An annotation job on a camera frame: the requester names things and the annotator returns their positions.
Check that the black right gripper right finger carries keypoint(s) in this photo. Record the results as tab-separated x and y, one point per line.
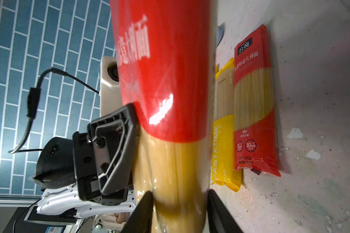
219	218

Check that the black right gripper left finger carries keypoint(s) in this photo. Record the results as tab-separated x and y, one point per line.
141	219

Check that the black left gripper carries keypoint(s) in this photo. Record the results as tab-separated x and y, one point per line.
63	161

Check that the red spaghetti bag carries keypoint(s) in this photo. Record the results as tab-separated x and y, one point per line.
255	143
166	64

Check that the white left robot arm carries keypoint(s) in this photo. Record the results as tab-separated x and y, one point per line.
63	206

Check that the yellow Pastatime bag left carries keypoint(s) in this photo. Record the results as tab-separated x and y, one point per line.
223	172

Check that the blue glasses case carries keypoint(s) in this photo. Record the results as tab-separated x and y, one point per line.
220	33

